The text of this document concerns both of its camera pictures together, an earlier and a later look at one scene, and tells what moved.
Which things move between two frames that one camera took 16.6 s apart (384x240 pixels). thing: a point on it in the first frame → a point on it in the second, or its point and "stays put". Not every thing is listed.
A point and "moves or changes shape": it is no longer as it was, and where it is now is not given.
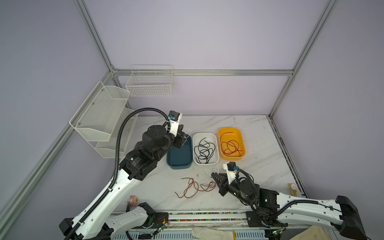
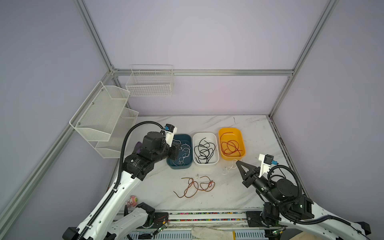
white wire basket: x=150 y=80 stays put
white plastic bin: x=206 y=148 stays put
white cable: x=210 y=172 moves or changes shape
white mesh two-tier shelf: x=99 y=119 stays put
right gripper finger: x=223 y=189 → x=246 y=176
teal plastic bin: x=181 y=158 stays put
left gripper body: x=176 y=142 → x=171 y=152
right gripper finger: x=220 y=179 → x=253 y=170
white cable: x=186 y=138 → x=184 y=147
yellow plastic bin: x=231 y=143 stays put
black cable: x=205 y=146 stays put
